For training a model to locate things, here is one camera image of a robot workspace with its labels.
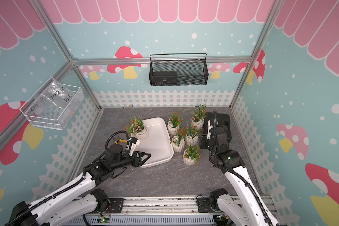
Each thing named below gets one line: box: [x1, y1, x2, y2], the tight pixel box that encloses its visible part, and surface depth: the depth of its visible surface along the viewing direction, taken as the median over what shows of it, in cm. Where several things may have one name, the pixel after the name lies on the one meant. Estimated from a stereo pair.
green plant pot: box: [185, 122, 201, 147], surface depth 96 cm
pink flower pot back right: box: [190, 99, 209, 131], surface depth 100 cm
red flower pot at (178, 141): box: [169, 128, 186, 153], surface depth 92 cm
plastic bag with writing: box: [40, 76, 76, 110], surface depth 75 cm
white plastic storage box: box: [137, 117, 174, 169], surface depth 103 cm
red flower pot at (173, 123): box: [167, 112, 184, 135], surface depth 101 cm
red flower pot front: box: [183, 144, 202, 167], surface depth 84 cm
